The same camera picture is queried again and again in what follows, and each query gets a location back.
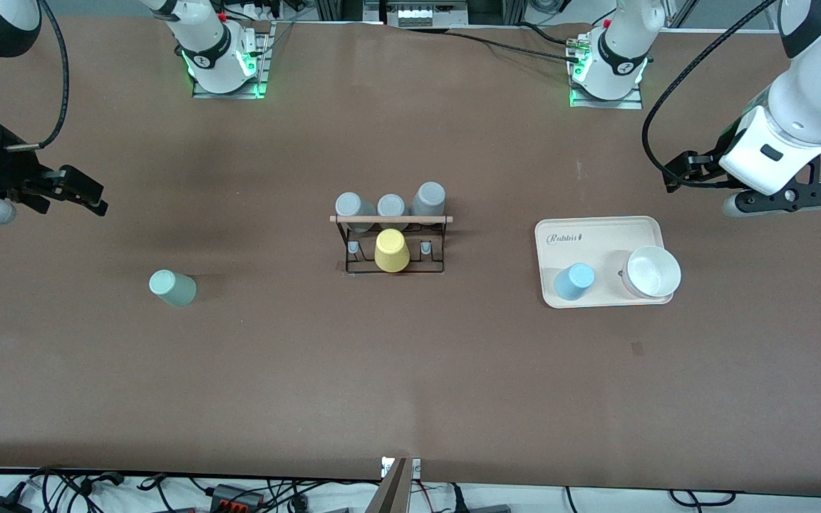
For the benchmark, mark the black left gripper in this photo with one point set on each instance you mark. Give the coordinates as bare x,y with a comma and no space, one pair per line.
710,167

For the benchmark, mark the mint green cup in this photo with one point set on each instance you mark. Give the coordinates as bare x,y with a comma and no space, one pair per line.
172,288

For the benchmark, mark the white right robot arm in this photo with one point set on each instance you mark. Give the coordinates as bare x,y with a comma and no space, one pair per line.
214,50

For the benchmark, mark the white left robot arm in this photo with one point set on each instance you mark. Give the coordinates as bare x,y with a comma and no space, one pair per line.
820,85

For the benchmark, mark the white bowl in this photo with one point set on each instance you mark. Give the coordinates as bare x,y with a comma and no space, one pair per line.
653,271

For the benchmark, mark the beige plastic tray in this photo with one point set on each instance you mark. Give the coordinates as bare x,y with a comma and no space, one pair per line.
596,242

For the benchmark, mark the light blue cup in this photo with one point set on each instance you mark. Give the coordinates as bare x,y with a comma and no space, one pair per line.
573,282

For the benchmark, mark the grey cup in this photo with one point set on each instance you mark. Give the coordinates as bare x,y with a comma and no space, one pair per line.
355,208
429,199
391,206

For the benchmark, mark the yellow cup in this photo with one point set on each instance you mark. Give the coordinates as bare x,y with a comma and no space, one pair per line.
391,251

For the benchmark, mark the grey electronics box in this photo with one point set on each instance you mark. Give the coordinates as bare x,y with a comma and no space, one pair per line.
421,13

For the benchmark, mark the black power adapter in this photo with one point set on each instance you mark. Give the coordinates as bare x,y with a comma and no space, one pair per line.
1,504

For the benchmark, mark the black power strip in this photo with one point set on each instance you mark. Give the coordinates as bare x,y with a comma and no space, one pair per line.
236,496

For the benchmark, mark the white marker tag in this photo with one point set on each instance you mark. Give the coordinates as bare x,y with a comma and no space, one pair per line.
416,467

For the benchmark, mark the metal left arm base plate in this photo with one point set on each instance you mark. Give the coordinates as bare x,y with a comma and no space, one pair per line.
635,100

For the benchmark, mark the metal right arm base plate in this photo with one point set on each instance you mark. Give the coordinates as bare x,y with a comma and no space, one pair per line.
257,64

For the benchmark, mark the metal profile post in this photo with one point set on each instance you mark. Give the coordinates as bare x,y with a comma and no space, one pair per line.
390,491

